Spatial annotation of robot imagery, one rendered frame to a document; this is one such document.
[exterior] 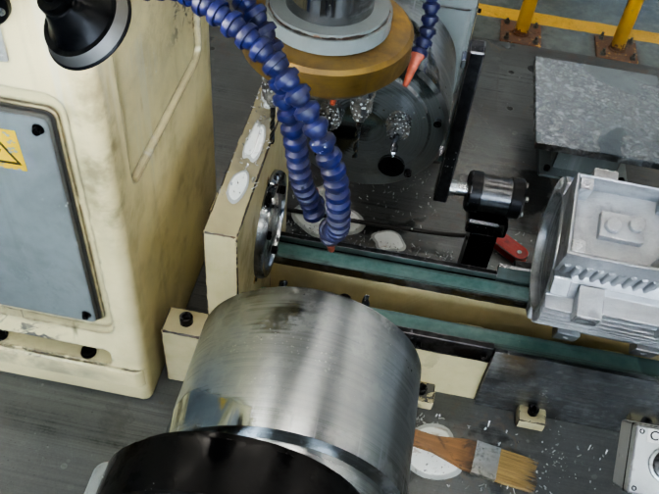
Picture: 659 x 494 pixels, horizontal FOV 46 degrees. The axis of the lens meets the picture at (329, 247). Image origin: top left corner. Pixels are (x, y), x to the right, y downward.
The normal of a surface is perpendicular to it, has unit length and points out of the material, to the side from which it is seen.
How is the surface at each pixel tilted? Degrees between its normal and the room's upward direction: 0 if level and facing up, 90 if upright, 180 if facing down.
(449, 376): 90
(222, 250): 90
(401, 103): 90
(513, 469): 2
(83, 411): 0
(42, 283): 90
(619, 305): 24
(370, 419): 36
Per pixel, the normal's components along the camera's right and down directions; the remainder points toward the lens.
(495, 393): -0.18, 0.72
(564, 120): 0.07, -0.66
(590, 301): -0.03, -0.33
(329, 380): 0.30, -0.61
